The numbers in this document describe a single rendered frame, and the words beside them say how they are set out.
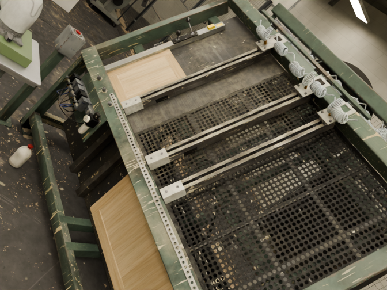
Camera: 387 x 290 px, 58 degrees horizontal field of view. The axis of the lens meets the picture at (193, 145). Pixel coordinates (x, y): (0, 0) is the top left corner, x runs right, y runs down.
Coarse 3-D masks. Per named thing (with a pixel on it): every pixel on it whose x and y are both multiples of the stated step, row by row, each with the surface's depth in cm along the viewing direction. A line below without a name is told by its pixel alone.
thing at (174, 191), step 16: (320, 112) 199; (352, 112) 197; (304, 128) 199; (320, 128) 199; (272, 144) 197; (288, 144) 197; (240, 160) 191; (256, 160) 195; (192, 176) 189; (208, 176) 188; (224, 176) 193; (160, 192) 188; (176, 192) 184
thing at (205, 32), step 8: (216, 24) 264; (224, 24) 263; (200, 32) 260; (208, 32) 261; (216, 32) 264; (184, 40) 257; (192, 40) 260; (152, 48) 256; (160, 48) 255; (168, 48) 256; (136, 56) 253; (144, 56) 253; (112, 64) 250; (120, 64) 250
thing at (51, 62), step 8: (56, 56) 247; (48, 64) 249; (56, 64) 252; (40, 72) 251; (48, 72) 254; (24, 88) 257; (32, 88) 258; (16, 96) 260; (24, 96) 261; (8, 104) 264; (16, 104) 263; (0, 112) 267; (8, 112) 265
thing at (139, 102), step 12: (264, 48) 233; (228, 60) 236; (240, 60) 234; (252, 60) 238; (204, 72) 232; (216, 72) 232; (228, 72) 237; (168, 84) 229; (180, 84) 228; (192, 84) 231; (144, 96) 226; (156, 96) 225; (168, 96) 230; (132, 108) 225
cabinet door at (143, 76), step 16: (128, 64) 252; (144, 64) 250; (160, 64) 249; (176, 64) 246; (112, 80) 244; (128, 80) 243; (144, 80) 242; (160, 80) 240; (176, 80) 238; (128, 96) 235
